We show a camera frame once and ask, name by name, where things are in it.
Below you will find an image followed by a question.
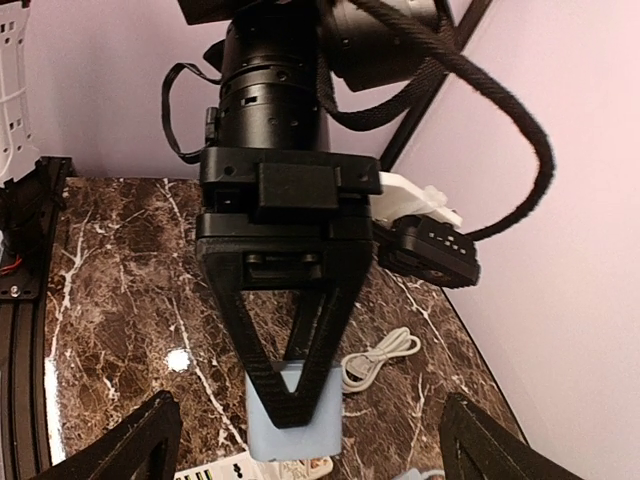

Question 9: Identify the blue-grey power strip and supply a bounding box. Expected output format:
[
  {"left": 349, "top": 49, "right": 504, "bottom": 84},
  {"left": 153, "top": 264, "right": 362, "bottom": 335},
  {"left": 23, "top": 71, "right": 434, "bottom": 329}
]
[{"left": 393, "top": 468, "right": 446, "bottom": 480}]

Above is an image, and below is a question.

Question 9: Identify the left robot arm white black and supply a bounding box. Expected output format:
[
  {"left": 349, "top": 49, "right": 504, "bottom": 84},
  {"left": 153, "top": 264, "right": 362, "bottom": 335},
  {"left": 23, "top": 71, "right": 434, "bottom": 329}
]
[{"left": 181, "top": 1, "right": 440, "bottom": 428}]

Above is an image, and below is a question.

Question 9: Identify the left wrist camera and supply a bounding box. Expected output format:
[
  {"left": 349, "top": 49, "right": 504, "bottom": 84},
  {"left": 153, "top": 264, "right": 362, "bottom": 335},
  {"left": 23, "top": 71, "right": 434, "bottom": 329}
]
[{"left": 374, "top": 215, "right": 480, "bottom": 289}]

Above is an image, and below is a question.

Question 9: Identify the white power strip cable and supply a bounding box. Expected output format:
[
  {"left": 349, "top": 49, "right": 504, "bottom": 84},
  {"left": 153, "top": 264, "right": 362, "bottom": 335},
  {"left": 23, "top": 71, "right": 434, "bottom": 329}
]
[{"left": 339, "top": 326, "right": 422, "bottom": 396}]

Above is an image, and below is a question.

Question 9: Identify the left black frame post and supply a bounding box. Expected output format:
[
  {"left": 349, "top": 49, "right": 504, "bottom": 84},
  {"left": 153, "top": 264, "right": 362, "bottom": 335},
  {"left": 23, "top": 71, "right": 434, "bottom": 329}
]
[{"left": 380, "top": 0, "right": 493, "bottom": 172}]

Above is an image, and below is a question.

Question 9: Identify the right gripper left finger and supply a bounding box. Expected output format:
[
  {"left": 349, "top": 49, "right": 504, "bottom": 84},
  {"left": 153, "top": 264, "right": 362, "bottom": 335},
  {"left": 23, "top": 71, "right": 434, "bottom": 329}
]
[{"left": 37, "top": 390, "right": 181, "bottom": 479}]

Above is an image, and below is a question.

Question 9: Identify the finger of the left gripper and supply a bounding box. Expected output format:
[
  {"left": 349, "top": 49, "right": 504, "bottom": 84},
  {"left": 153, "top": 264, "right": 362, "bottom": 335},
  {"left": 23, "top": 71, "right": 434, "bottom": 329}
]
[{"left": 199, "top": 244, "right": 373, "bottom": 412}]

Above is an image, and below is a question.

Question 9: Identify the white cube socket adapter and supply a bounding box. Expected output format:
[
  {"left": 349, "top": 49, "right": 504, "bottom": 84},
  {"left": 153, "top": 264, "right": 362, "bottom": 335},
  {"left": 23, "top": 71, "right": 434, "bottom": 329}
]
[{"left": 255, "top": 456, "right": 334, "bottom": 480}]

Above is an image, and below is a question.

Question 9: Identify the blue plug adapter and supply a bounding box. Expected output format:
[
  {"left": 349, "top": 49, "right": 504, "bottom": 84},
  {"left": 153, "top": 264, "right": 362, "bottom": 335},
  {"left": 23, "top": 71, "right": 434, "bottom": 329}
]
[{"left": 245, "top": 361, "right": 343, "bottom": 462}]

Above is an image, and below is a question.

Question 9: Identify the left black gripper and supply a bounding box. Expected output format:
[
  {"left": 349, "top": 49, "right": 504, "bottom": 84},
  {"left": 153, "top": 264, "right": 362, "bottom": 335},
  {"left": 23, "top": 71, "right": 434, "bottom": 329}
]
[{"left": 196, "top": 147, "right": 382, "bottom": 361}]

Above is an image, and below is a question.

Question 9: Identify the white power strip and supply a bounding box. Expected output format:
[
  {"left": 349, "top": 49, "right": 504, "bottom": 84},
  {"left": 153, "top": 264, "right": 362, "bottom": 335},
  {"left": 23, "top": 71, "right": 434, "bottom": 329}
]
[{"left": 174, "top": 452, "right": 263, "bottom": 480}]

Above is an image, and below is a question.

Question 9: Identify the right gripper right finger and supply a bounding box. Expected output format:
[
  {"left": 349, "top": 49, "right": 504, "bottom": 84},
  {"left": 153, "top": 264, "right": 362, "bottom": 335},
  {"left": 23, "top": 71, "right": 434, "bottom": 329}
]
[{"left": 439, "top": 393, "right": 580, "bottom": 480}]

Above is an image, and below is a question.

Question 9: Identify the black front frame rail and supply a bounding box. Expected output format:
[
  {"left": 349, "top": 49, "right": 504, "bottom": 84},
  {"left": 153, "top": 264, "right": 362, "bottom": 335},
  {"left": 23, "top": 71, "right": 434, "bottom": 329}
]
[{"left": 1, "top": 157, "right": 73, "bottom": 479}]

